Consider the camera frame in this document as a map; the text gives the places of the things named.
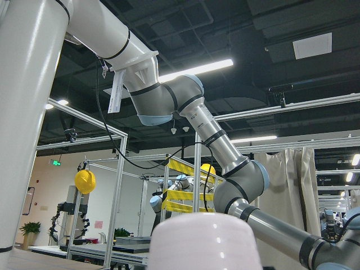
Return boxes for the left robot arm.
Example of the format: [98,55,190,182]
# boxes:
[124,64,359,269]

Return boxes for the yellow hard hat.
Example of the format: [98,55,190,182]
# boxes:
[74,169,96,194]

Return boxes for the beige curtain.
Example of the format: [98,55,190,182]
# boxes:
[254,147,321,236]

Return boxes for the yellow striped barrier frame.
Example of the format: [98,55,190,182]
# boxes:
[161,157,224,213]

